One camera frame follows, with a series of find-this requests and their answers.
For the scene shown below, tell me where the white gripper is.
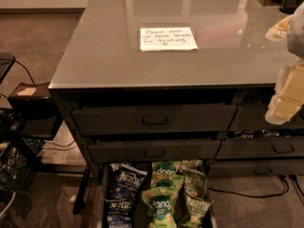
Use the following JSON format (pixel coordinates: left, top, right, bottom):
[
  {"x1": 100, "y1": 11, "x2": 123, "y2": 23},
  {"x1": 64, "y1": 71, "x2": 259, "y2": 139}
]
[{"x1": 265, "y1": 61, "x2": 304, "y2": 125}]

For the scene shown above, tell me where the green rice chip bag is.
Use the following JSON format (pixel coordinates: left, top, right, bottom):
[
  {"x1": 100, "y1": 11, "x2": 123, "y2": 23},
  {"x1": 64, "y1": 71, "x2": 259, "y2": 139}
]
[
  {"x1": 151, "y1": 172, "x2": 184, "y2": 192},
  {"x1": 152, "y1": 161, "x2": 181, "y2": 175},
  {"x1": 142, "y1": 187, "x2": 178, "y2": 228}
]

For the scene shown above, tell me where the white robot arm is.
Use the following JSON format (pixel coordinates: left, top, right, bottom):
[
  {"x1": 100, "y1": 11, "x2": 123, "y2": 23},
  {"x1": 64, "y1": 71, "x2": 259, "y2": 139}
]
[{"x1": 265, "y1": 3, "x2": 304, "y2": 125}]

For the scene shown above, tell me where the dark snack bags middle drawer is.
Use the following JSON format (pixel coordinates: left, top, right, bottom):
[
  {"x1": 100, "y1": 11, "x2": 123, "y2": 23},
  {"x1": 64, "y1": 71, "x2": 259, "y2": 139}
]
[{"x1": 230, "y1": 129, "x2": 304, "y2": 139}]

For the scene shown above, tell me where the top right drawer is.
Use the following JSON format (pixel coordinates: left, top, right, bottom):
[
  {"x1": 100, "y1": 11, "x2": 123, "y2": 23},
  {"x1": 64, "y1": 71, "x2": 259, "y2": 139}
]
[{"x1": 230, "y1": 104, "x2": 304, "y2": 131}]

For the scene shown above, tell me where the middle right drawer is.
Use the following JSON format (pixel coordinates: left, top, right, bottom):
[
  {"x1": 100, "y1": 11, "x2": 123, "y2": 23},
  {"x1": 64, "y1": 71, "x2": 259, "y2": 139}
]
[{"x1": 217, "y1": 137, "x2": 304, "y2": 160}]

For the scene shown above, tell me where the rear green Kettle chip bag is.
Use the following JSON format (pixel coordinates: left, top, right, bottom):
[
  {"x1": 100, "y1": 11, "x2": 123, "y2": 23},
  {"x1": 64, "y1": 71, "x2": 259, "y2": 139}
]
[{"x1": 181, "y1": 160, "x2": 203, "y2": 169}]

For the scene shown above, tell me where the green kettle chip bag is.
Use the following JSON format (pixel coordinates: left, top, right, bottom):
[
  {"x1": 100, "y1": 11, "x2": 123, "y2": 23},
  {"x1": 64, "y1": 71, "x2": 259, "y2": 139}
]
[
  {"x1": 178, "y1": 193, "x2": 214, "y2": 228},
  {"x1": 181, "y1": 160, "x2": 203, "y2": 169},
  {"x1": 181, "y1": 167, "x2": 207, "y2": 198}
]

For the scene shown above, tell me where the upper green Kettle chip bag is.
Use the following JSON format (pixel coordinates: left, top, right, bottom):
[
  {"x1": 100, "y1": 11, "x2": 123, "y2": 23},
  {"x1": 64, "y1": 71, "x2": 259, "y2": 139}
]
[{"x1": 181, "y1": 167, "x2": 207, "y2": 198}]

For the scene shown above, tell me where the middle left drawer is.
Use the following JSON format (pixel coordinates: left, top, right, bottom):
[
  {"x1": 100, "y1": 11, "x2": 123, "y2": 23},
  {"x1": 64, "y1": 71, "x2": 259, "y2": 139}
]
[{"x1": 87, "y1": 139, "x2": 220, "y2": 162}]

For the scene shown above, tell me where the lower green Kettle chip bag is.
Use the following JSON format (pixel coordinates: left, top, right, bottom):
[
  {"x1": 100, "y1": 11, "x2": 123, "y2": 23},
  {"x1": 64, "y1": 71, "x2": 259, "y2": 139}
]
[{"x1": 178, "y1": 193, "x2": 214, "y2": 228}]

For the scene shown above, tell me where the top left drawer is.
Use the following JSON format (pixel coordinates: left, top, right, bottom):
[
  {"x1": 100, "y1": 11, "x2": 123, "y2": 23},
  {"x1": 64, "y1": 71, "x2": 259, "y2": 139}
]
[{"x1": 72, "y1": 104, "x2": 237, "y2": 136}]

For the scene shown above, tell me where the upper blue Kettle chip bag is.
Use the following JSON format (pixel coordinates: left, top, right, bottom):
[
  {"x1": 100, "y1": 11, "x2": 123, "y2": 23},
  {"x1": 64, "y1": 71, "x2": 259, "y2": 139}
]
[{"x1": 110, "y1": 164, "x2": 147, "y2": 200}]

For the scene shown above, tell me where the blue kettle chip bag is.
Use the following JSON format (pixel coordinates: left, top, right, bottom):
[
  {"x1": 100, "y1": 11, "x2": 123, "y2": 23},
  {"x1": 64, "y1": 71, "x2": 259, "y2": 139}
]
[
  {"x1": 109, "y1": 161, "x2": 130, "y2": 173},
  {"x1": 110, "y1": 164, "x2": 147, "y2": 200},
  {"x1": 106, "y1": 199, "x2": 133, "y2": 228}
]

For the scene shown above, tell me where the rear blue Kettle chip bag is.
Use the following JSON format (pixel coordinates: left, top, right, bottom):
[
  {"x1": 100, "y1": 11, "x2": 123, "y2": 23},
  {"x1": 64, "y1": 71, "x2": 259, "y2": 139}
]
[{"x1": 109, "y1": 161, "x2": 130, "y2": 173}]

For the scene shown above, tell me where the lower blue Kettle chip bag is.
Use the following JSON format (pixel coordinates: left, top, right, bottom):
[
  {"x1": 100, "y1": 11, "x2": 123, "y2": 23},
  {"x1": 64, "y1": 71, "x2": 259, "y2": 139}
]
[{"x1": 106, "y1": 199, "x2": 133, "y2": 228}]

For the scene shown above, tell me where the white handwritten paper note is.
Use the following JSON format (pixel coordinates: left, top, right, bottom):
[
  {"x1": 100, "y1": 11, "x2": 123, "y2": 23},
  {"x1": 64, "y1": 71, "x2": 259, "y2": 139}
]
[{"x1": 140, "y1": 28, "x2": 198, "y2": 51}]

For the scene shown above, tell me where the grey cabinet with glass top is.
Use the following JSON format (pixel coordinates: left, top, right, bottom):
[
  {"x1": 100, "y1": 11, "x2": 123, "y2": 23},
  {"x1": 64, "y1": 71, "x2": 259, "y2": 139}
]
[{"x1": 47, "y1": 0, "x2": 304, "y2": 216}]

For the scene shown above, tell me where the black box with label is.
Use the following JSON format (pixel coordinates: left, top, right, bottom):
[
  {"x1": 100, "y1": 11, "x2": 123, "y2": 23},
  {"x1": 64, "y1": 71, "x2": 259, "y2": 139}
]
[{"x1": 9, "y1": 83, "x2": 63, "y2": 140}]

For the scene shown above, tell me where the black cart at left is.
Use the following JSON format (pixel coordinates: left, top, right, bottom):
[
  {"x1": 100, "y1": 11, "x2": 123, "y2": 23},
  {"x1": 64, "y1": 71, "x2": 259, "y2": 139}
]
[{"x1": 0, "y1": 51, "x2": 46, "y2": 220}]

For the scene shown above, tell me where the black floor cable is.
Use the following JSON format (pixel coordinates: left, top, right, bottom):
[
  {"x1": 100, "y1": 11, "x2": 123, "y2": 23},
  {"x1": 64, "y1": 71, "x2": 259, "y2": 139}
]
[{"x1": 208, "y1": 174, "x2": 291, "y2": 200}]

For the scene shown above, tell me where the black cable at left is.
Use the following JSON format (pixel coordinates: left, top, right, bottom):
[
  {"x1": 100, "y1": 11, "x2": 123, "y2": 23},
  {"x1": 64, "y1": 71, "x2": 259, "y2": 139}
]
[{"x1": 0, "y1": 58, "x2": 38, "y2": 86}]

